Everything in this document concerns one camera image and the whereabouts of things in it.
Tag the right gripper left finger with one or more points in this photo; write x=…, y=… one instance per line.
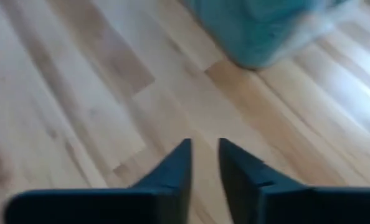
x=160, y=202

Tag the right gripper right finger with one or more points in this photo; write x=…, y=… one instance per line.
x=266, y=199

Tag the blue microfiber towel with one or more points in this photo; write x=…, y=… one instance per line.
x=250, y=31

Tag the clear plastic basket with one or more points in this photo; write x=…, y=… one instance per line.
x=322, y=28

